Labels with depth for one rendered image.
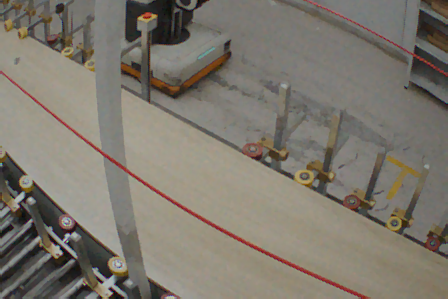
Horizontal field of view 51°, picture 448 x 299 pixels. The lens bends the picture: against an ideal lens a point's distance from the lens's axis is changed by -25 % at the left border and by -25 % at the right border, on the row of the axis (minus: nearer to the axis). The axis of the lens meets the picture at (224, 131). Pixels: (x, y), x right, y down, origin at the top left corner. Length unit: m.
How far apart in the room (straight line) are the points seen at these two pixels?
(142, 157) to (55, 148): 0.44
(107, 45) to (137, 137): 1.29
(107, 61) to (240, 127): 2.73
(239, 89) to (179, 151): 1.86
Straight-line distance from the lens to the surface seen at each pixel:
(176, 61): 3.99
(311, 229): 2.16
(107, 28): 1.20
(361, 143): 3.95
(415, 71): 4.73
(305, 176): 2.33
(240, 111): 4.03
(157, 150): 2.41
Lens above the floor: 2.54
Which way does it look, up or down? 41 degrees down
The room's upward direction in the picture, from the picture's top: 3 degrees clockwise
